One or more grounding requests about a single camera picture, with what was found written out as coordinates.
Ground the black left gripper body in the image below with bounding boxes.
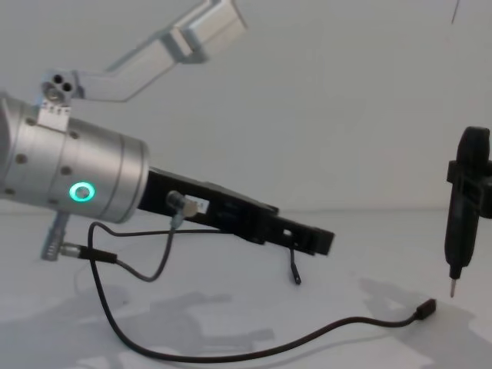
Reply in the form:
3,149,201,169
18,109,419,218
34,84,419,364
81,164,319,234
137,167,281,246

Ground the black electric screwdriver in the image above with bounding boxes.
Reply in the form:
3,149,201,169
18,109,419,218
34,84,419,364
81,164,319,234
444,125,492,299

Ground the black cable with plug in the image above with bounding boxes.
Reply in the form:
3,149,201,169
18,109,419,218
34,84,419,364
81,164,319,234
87,222,438,364

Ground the white table cloth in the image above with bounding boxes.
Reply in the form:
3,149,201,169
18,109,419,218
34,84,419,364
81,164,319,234
0,206,492,369

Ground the thin dark wrist cable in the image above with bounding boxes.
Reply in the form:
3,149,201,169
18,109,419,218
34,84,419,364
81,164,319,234
57,190,198,284

